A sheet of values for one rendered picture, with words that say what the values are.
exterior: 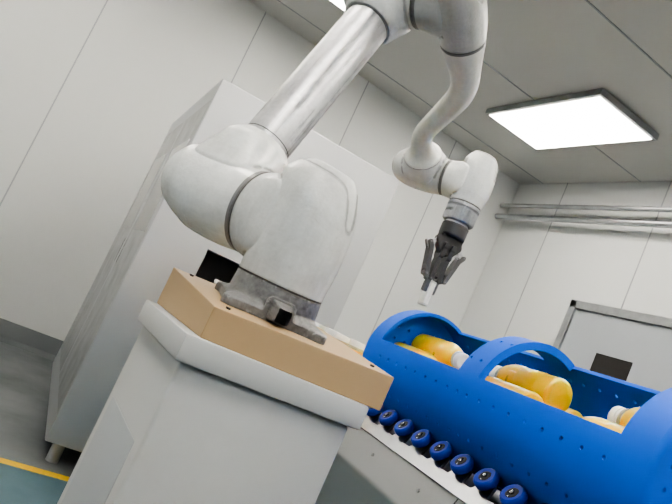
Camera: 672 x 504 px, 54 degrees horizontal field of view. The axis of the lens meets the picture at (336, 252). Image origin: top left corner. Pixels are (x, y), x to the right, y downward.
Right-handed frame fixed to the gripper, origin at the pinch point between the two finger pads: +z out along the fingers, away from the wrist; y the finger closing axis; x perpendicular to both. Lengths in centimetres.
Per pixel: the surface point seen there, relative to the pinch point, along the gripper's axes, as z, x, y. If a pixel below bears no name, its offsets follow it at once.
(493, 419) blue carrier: 22, 60, 13
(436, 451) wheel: 33, 45, 11
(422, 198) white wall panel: -141, -429, -201
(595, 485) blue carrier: 25, 84, 13
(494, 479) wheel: 32, 62, 10
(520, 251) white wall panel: -134, -393, -308
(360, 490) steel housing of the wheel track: 48, 28, 12
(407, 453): 36, 37, 11
